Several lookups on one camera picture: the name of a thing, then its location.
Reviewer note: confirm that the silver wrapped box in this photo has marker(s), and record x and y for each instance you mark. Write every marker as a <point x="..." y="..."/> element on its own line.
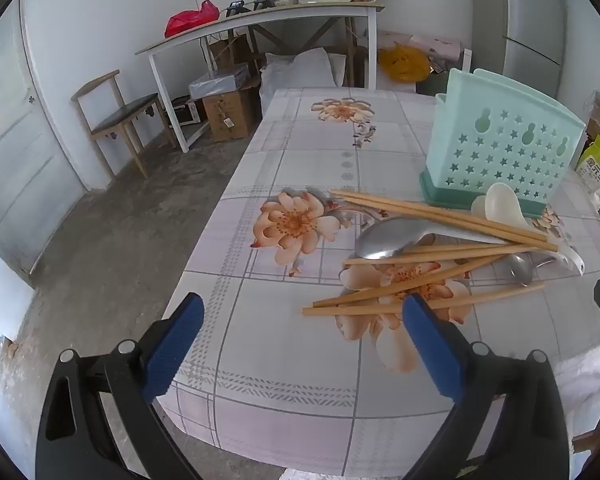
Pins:
<point x="220" y="80"/>

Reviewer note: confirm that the bundle of wooden chopsticks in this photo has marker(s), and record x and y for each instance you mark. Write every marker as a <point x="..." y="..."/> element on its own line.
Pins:
<point x="455" y="226"/>

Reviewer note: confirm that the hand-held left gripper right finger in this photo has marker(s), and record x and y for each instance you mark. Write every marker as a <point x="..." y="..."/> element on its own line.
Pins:
<point x="430" y="350"/>

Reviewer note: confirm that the mint green utensil holder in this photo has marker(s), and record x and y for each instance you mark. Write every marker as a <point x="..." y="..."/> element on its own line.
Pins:
<point x="505" y="150"/>

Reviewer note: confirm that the small toaster oven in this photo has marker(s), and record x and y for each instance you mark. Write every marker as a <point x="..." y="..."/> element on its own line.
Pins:
<point x="185" y="112"/>

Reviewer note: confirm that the grey refrigerator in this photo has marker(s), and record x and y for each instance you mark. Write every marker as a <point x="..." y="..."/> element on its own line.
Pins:
<point x="532" y="20"/>

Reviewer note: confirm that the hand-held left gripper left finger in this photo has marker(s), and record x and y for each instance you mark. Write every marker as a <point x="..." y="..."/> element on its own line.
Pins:
<point x="175" y="345"/>

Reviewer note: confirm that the wooden chair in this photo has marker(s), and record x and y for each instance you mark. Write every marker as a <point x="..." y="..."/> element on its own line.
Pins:
<point x="125" y="110"/>

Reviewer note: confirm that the black device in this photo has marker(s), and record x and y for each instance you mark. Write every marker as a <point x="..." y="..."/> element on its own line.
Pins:
<point x="236" y="8"/>
<point x="265" y="1"/>

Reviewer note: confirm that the white sack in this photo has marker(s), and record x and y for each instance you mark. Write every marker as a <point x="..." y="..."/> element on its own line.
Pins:
<point x="295" y="72"/>

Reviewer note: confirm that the small metal spoon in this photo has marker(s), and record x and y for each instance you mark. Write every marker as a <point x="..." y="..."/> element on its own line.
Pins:
<point x="521" y="269"/>

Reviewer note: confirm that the white side table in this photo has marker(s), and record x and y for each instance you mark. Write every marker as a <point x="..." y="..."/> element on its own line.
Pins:
<point x="330" y="7"/>

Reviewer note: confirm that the red plastic bag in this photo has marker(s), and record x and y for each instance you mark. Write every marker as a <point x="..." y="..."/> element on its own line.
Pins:
<point x="190" y="20"/>

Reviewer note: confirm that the white door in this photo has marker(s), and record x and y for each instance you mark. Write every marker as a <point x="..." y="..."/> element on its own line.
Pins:
<point x="20" y="160"/>

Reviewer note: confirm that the white ceramic spoon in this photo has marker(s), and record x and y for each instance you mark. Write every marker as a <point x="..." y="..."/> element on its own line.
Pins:
<point x="479" y="207"/>

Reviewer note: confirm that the large metal spoon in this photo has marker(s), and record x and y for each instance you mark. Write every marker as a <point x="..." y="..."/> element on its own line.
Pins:
<point x="380" y="242"/>

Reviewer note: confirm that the white plastic rice spoon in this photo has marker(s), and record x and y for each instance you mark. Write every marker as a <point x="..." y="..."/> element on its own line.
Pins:
<point x="502" y="202"/>

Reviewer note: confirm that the pink box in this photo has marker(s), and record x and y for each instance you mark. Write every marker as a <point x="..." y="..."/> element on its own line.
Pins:
<point x="430" y="42"/>

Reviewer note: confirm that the brown wooden stool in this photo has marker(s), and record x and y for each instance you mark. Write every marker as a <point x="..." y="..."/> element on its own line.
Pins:
<point x="592" y="440"/>

